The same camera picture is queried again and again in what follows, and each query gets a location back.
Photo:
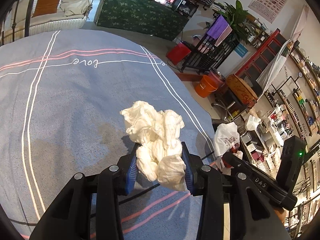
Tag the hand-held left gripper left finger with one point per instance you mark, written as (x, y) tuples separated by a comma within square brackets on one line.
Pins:
[(131, 175)]

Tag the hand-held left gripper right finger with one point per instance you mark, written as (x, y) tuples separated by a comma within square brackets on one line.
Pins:
[(188, 177)]

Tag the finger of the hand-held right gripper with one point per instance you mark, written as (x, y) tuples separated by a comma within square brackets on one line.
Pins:
[(235, 160)]

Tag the white plastic bag faint print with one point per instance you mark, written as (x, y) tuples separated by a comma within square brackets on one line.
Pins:
[(226, 137)]

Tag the white tissue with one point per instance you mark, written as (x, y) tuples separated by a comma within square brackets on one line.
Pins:
[(157, 140)]

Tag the yellow bottle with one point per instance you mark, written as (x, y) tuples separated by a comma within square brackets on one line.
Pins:
[(235, 114)]

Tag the white product rack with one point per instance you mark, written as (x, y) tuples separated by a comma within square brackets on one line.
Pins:
[(270, 127)]

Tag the swivel stool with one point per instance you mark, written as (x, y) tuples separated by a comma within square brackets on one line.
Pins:
[(225, 102)]

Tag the orange bucket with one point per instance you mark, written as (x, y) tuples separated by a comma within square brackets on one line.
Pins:
[(205, 86)]

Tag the pink bucket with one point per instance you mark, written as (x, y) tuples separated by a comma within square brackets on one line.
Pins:
[(217, 80)]

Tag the metal basin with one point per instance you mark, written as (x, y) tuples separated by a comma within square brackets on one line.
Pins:
[(217, 73)]

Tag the white hanging banner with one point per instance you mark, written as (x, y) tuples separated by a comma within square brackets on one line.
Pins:
[(275, 62)]

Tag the red wooden ladder shelf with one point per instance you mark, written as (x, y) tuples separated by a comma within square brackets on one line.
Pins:
[(260, 55)]

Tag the black metal rack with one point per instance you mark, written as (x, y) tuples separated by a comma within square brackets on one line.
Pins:
[(207, 52)]

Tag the red heater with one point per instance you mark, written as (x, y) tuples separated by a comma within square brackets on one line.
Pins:
[(178, 52)]

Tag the pink towel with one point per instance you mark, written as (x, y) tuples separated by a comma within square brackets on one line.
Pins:
[(223, 36)]

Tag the purple towel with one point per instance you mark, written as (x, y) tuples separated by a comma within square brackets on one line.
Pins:
[(217, 27)]

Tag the potted green plant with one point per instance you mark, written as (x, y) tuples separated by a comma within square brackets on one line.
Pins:
[(235, 15)]

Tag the green patterned counter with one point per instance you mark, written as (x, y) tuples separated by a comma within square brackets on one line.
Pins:
[(140, 15)]

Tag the white wicker sofa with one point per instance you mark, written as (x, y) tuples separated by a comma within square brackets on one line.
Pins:
[(62, 23)]

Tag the beige cushion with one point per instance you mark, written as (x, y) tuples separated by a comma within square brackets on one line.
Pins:
[(75, 7)]

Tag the orange cushion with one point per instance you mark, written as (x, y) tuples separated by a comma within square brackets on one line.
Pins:
[(47, 3)]

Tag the wall shelf with cosmetics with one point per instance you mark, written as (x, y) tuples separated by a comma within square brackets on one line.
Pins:
[(305, 92)]

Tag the blue wall sign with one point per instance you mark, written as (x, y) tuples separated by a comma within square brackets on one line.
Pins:
[(241, 50)]

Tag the black iron bed frame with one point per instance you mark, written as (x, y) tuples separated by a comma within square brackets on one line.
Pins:
[(31, 5)]

